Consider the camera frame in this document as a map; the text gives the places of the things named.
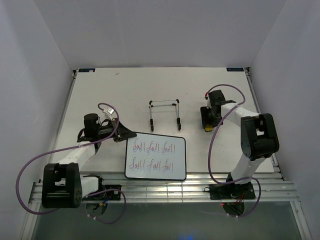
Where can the black-framed small whiteboard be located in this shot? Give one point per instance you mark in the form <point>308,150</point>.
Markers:
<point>155,157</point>

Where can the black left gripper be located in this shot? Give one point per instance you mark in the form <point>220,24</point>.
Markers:
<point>123,133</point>

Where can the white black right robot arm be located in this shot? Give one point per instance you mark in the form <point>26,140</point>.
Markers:
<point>258,135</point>

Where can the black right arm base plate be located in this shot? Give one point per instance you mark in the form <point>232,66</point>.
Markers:
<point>231,191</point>

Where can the blue left corner label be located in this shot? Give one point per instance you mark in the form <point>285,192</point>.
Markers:
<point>86,70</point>

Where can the blue right corner label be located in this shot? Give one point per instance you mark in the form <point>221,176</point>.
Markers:
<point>234,69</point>

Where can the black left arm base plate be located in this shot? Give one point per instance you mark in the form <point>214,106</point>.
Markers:
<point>112,195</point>

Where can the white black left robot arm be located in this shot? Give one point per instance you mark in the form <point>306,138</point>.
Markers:
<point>63,186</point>

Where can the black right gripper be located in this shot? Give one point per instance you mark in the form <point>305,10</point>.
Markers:
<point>205,120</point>

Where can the blue corner label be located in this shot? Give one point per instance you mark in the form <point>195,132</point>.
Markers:
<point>86,70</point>
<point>234,69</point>

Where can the yellow bone-shaped eraser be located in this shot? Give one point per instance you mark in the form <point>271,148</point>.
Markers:
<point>208,128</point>

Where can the metal wire whiteboard stand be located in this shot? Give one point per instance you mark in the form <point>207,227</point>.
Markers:
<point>164,107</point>

